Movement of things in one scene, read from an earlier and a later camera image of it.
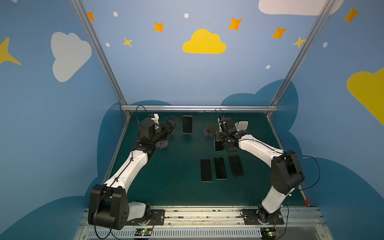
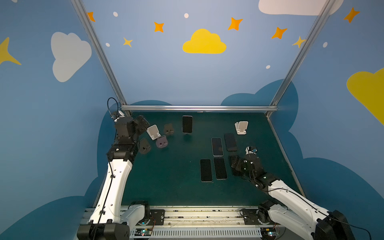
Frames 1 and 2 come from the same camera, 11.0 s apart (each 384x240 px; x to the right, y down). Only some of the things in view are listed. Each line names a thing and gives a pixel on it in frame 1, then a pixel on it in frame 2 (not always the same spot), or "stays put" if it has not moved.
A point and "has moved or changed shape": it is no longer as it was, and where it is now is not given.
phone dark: x=206 y=170 stays put
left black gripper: x=166 y=130 to x=142 y=123
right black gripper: x=216 y=135 to x=238 y=163
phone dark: x=236 y=165 stays put
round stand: x=162 y=143 stays put
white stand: x=241 y=125 stays put
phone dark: x=220 y=167 stays put
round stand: x=210 y=127 has moved or changed shape
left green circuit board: x=143 y=232 stays put
